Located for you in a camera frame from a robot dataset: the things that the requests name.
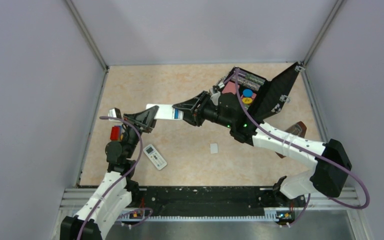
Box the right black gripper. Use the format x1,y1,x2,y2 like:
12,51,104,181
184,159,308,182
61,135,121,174
173,92,234,129

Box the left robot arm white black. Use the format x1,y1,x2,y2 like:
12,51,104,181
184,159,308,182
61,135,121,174
59,106,159,240

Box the pink card deck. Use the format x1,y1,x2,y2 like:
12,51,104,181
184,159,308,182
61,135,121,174
221,81,239,95

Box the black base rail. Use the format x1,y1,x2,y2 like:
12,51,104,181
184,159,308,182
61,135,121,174
127,186,305,218

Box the blue battery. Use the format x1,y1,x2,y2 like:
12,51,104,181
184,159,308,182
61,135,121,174
174,109,184,120

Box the yellow dealer chip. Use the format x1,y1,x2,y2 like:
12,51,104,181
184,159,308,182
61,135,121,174
241,97,253,105

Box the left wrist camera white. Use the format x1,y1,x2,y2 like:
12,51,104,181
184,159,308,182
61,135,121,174
107,108,123,119

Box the white battery cover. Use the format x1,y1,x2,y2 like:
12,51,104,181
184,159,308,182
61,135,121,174
210,143,219,154

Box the black poker chip case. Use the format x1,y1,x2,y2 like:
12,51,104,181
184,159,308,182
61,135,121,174
217,61,304,123

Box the white remote control with screen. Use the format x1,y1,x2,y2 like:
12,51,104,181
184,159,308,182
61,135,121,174
143,144,167,171

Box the blue dealer chip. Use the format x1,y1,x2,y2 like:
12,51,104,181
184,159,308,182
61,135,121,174
242,89,254,98

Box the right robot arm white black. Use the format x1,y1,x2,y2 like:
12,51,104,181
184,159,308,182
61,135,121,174
173,91,352,206

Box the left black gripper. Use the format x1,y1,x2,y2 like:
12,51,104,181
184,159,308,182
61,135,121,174
121,105,161,158

